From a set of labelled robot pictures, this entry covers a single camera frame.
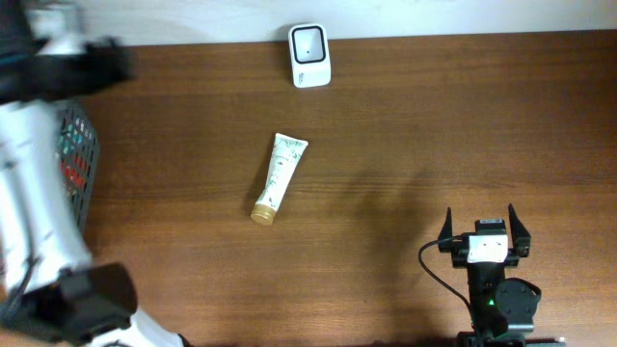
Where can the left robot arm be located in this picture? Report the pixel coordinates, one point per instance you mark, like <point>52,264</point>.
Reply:
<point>55,291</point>

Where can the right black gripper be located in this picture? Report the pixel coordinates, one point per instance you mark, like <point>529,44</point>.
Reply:
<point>447,245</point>

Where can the white cream tube gold cap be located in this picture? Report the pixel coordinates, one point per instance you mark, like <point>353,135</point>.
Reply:
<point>285,157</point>

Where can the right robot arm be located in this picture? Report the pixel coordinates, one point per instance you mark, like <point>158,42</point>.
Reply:
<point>501,309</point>

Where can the white barcode scanner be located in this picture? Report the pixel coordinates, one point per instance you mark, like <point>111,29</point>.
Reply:
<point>309,55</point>

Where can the dark grey plastic basket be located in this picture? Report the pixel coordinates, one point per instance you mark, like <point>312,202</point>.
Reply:
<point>78,153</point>

